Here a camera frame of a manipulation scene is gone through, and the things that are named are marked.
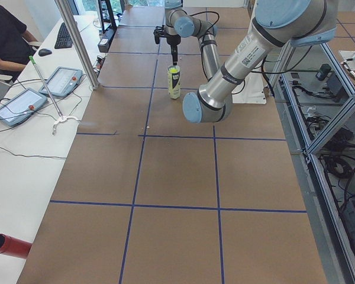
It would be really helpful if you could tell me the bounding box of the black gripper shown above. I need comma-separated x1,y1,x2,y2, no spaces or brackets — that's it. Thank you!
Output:
166,34,181,66

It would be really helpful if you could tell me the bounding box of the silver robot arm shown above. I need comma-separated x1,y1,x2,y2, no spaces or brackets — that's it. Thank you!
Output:
164,1,338,123

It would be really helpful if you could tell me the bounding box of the clear tennis ball can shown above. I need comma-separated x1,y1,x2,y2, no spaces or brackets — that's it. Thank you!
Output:
167,65,180,99

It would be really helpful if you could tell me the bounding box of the black keyboard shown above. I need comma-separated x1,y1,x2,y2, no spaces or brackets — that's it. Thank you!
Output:
54,23,73,49

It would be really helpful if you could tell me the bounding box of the far teach pendant tablet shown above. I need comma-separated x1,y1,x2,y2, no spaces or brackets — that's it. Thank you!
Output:
46,66,83,98

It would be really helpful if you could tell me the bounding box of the teach pendant tablet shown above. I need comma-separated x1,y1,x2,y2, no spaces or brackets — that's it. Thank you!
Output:
46,66,83,98
0,88,47,127

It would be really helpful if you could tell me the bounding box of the black computer mouse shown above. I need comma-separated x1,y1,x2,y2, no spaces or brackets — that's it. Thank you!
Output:
38,49,52,57

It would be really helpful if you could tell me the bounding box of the reach grabber stick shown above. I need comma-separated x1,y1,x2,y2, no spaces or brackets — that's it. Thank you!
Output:
29,56,80,135

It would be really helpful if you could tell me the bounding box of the person in black shirt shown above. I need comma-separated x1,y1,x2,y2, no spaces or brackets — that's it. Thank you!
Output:
0,5,37,80

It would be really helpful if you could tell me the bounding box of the near teach pendant tablet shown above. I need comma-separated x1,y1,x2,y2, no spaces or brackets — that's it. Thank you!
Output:
0,88,47,127

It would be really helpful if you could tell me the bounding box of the red cylinder tube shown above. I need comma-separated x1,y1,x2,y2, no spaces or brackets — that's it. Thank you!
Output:
0,234,32,259

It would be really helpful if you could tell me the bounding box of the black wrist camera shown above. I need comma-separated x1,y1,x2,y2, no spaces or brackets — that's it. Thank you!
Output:
153,25,167,45

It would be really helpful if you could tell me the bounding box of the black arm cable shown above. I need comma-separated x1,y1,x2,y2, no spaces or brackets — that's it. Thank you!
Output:
186,11,220,33

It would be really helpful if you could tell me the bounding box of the aluminium frame post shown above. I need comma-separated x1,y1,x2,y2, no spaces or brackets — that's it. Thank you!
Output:
55,0,99,90

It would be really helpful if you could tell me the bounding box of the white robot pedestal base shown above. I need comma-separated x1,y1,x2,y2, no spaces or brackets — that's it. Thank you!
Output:
232,73,266,104

